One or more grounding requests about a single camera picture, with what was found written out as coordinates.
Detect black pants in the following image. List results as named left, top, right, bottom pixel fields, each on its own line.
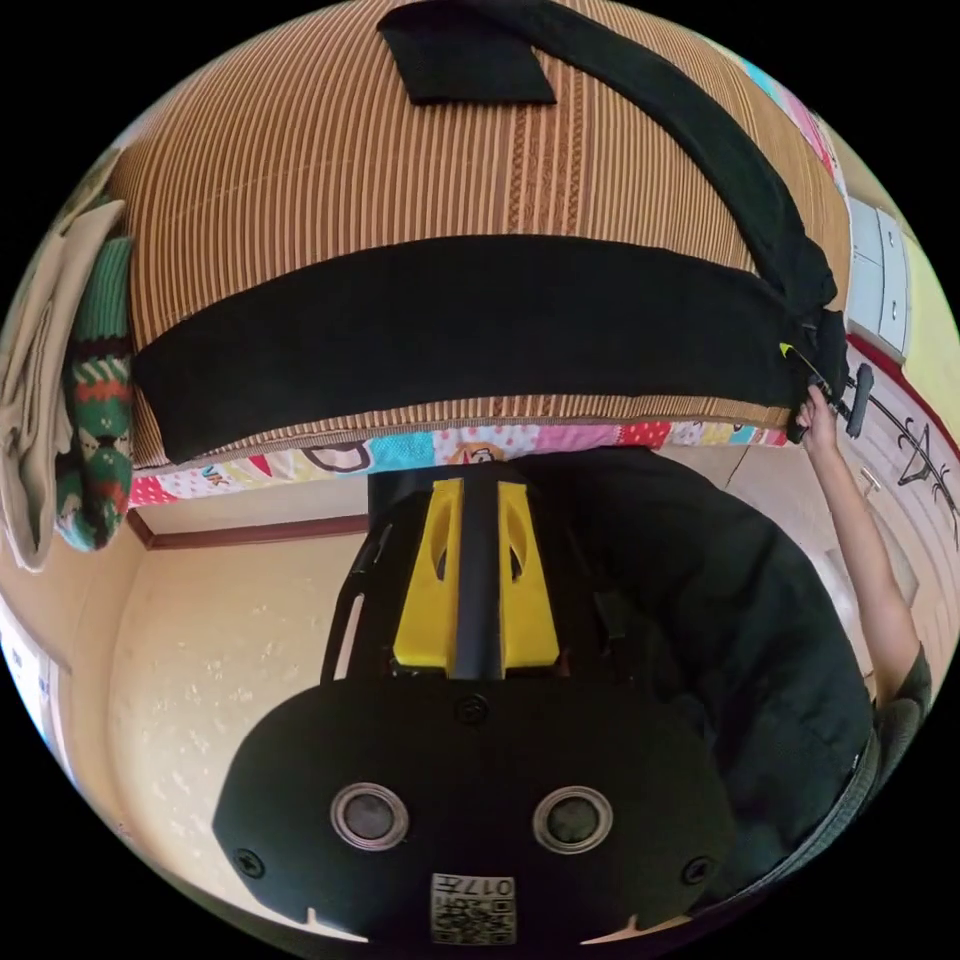
left=130, top=0, right=852, bottom=466

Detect person's right forearm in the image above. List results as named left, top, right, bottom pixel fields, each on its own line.
left=814, top=440, right=925, bottom=705

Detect person's body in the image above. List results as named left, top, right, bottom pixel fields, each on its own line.
left=517, top=446, right=936, bottom=904

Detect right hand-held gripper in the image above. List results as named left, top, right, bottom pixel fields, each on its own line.
left=778, top=308, right=853, bottom=412

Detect pile of clothes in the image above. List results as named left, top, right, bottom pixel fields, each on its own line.
left=0, top=196, right=138, bottom=574

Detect bed with striped woven mat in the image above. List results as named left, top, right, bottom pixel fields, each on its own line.
left=104, top=0, right=858, bottom=513

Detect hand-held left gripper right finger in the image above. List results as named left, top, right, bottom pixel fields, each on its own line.
left=497, top=479, right=561, bottom=668

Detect grey cupboard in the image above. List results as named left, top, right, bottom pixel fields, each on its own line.
left=845, top=197, right=913, bottom=355

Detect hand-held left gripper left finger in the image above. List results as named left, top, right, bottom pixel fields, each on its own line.
left=392, top=479, right=464, bottom=670

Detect person's right hand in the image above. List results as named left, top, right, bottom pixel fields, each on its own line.
left=793, top=380, right=840, bottom=453

